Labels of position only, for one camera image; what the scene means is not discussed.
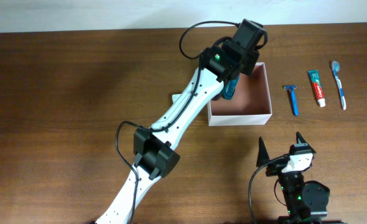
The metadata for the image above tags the blue disposable razor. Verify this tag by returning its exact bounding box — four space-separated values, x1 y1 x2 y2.
283 85 299 116

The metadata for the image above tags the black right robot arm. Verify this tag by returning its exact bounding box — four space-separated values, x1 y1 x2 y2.
256 132 330 224

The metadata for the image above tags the white cardboard box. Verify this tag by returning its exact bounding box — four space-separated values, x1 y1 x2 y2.
207 62 272 126

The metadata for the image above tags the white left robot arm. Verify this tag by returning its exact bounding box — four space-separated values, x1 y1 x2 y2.
95 19 268 224

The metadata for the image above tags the clear bottle purple liquid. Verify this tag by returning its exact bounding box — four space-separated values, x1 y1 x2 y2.
211 93 221 101

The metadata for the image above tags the blue white toothbrush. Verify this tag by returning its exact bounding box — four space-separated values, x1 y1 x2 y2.
331 60 346 110

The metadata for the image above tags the blue mouthwash bottle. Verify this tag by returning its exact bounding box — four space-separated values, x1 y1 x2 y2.
222 75 239 100

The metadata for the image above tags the green red toothpaste tube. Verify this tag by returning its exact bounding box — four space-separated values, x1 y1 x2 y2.
307 70 326 107

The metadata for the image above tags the green white soap bar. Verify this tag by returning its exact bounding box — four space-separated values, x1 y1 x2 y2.
172 93 181 103

